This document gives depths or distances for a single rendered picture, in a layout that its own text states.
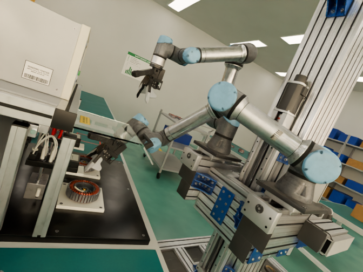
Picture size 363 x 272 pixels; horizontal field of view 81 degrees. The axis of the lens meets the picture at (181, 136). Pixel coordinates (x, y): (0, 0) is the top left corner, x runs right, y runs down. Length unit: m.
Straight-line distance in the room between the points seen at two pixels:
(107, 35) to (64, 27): 5.46
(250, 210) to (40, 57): 0.85
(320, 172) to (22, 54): 0.93
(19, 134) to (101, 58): 5.55
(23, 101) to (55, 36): 0.21
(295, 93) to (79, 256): 1.10
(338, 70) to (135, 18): 5.50
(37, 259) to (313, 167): 0.83
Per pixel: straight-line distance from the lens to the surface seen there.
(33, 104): 0.55
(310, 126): 1.23
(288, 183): 1.00
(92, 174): 1.05
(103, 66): 6.09
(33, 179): 0.85
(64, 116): 0.55
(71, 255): 0.71
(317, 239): 1.11
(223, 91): 0.84
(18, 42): 0.69
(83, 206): 0.83
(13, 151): 0.61
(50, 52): 0.68
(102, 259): 0.71
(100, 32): 6.13
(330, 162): 0.85
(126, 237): 0.77
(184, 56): 1.10
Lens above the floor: 1.23
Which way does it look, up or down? 9 degrees down
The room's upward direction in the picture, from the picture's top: 22 degrees clockwise
